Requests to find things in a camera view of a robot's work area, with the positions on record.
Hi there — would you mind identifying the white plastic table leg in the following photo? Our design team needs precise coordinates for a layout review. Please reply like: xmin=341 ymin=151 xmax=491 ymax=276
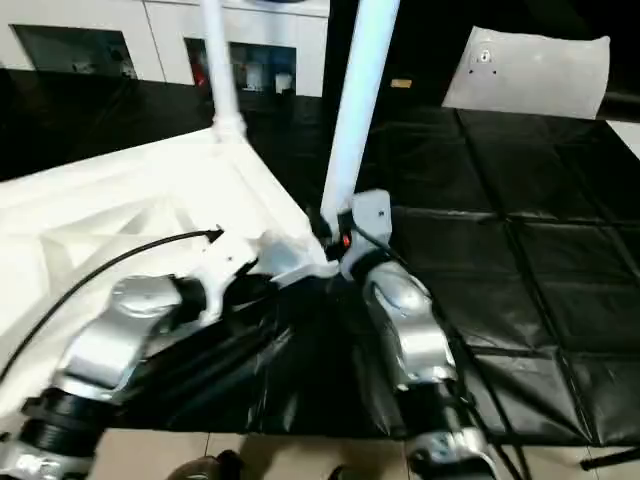
xmin=319 ymin=0 xmax=403 ymax=243
xmin=198 ymin=0 xmax=249 ymax=147

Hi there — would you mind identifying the black folding stand leg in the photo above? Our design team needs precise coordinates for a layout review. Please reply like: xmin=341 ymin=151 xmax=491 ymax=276
xmin=578 ymin=448 xmax=640 ymax=473

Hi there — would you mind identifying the white sheet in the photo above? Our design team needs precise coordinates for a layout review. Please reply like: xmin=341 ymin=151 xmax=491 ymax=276
xmin=612 ymin=118 xmax=640 ymax=161

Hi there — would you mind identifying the black work mat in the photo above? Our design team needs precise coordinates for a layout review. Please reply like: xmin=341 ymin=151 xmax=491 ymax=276
xmin=0 ymin=68 xmax=640 ymax=446

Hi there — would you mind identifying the black cabinet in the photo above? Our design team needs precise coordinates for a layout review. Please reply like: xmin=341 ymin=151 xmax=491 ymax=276
xmin=322 ymin=0 xmax=640 ymax=113

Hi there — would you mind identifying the white glass-door cabinet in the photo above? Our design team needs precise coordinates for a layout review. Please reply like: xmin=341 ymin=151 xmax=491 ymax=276
xmin=0 ymin=0 xmax=332 ymax=100

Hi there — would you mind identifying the white flat panel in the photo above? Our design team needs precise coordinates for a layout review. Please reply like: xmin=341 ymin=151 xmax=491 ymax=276
xmin=440 ymin=27 xmax=612 ymax=121

